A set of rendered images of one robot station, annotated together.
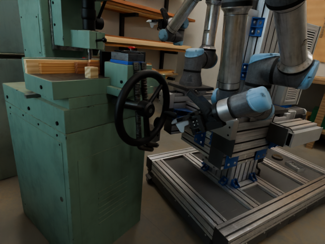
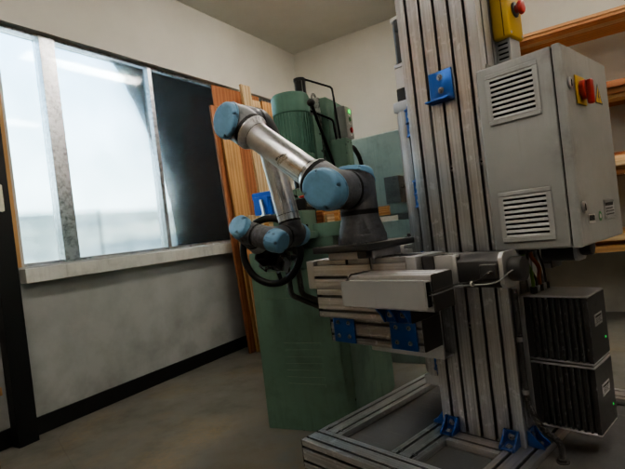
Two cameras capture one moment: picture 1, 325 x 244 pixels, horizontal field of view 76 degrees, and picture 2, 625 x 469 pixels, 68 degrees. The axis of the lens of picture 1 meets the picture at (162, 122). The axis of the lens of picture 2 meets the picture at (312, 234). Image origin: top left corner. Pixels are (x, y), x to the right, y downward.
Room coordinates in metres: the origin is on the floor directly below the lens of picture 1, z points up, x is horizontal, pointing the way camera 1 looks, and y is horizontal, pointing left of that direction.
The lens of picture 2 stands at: (0.56, -1.80, 0.87)
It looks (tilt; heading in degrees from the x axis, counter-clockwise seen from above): 1 degrees down; 79
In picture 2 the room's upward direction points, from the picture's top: 7 degrees counter-clockwise
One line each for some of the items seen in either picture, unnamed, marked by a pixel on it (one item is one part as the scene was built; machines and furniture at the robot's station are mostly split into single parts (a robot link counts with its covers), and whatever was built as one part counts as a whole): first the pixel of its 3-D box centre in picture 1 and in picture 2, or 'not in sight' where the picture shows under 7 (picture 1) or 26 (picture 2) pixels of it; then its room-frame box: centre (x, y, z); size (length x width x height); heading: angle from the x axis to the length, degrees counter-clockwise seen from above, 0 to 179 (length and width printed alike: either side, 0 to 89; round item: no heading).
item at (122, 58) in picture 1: (130, 56); (294, 205); (0.87, 0.15, 0.99); 0.13 x 0.11 x 0.06; 144
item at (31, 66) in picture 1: (96, 66); not in sight; (0.99, 0.33, 0.92); 0.60 x 0.02 x 0.05; 144
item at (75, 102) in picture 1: (98, 92); (300, 243); (0.91, 0.29, 0.82); 0.40 x 0.21 x 0.04; 144
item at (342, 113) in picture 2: not in sight; (344, 123); (1.24, 0.52, 1.40); 0.10 x 0.06 x 0.16; 54
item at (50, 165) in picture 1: (80, 167); (327, 334); (1.01, 0.44, 0.35); 0.58 x 0.45 x 0.71; 54
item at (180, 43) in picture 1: (177, 37); not in sight; (1.66, -0.05, 1.12); 0.11 x 0.08 x 0.11; 136
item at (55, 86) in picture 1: (114, 82); (304, 232); (0.92, 0.23, 0.87); 0.61 x 0.30 x 0.06; 144
